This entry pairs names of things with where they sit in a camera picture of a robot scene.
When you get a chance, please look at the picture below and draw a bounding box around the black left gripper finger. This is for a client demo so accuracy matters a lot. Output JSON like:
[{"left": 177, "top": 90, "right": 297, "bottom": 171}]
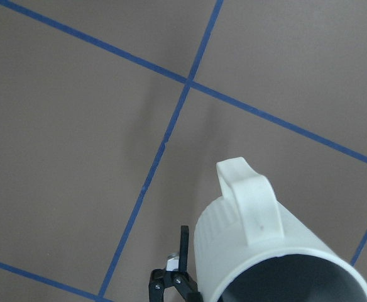
[{"left": 148, "top": 225, "right": 202, "bottom": 301}]

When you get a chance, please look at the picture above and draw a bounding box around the white ribbed cup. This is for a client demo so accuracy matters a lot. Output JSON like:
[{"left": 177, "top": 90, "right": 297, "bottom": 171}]
[{"left": 194, "top": 157, "right": 367, "bottom": 301}]

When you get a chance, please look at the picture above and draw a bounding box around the brown table mat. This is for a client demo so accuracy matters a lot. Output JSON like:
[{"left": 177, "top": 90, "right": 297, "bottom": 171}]
[{"left": 0, "top": 1, "right": 367, "bottom": 301}]

